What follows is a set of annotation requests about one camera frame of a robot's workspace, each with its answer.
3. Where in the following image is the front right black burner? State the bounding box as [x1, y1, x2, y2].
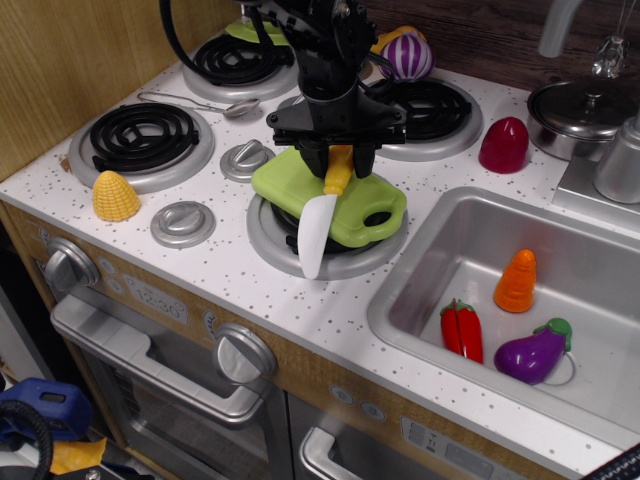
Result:
[246, 195, 408, 281]

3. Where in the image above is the clear hanging crystal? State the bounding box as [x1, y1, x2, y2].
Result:
[592, 33, 628, 79]

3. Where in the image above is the dark red toy fruit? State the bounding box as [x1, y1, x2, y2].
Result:
[478, 117, 529, 174]

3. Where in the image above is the black burner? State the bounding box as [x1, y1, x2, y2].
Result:
[68, 103, 215, 194]
[374, 79, 483, 162]
[246, 195, 408, 281]
[183, 34, 298, 104]

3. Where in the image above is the front left black burner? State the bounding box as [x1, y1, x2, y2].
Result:
[68, 103, 215, 194]

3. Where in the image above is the yellow handled white toy knife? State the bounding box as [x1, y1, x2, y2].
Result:
[297, 145, 354, 279]

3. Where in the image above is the black braided cable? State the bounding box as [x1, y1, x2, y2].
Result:
[158, 0, 211, 74]

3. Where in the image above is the silver oven dial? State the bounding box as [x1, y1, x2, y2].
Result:
[44, 237, 101, 291]
[213, 323, 277, 385]

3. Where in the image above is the yellow toy corn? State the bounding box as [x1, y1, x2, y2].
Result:
[93, 171, 141, 222]

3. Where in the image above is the blue plastic object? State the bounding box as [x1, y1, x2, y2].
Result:
[1, 378, 93, 441]

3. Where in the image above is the back left black burner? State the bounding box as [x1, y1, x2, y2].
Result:
[183, 34, 298, 104]

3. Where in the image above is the red toy pepper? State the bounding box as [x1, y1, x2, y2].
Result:
[440, 299, 484, 364]

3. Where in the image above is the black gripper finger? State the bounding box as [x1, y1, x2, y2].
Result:
[299, 145, 329, 179]
[353, 142, 377, 179]

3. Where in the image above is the back right black burner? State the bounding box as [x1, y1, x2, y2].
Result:
[374, 79, 483, 162]

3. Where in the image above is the purple toy eggplant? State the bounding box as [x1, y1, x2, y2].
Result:
[494, 317, 573, 385]

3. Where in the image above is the orange toy carrot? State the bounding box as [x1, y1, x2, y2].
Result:
[493, 249, 537, 313]

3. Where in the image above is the silver sink basin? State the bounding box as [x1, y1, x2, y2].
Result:
[367, 187, 639, 449]

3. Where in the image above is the steel pot with lid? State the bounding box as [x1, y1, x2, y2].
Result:
[527, 81, 638, 162]

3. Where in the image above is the silver oven door handle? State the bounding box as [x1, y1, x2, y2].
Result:
[49, 293, 274, 430]

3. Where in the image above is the green cutting board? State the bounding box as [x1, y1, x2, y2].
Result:
[251, 147, 407, 248]

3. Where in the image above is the silver metal spoon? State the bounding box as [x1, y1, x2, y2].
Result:
[137, 91, 260, 118]

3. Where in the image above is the green plastic plate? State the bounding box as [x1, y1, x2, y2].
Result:
[224, 21, 289, 47]

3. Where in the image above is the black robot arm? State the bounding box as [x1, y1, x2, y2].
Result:
[244, 1, 406, 178]

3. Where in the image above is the purple striped toy onion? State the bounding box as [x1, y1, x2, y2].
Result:
[371, 26, 435, 82]

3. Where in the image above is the silver faucet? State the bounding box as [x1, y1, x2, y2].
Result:
[538, 0, 583, 58]

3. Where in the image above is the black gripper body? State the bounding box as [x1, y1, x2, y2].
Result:
[267, 49, 406, 150]

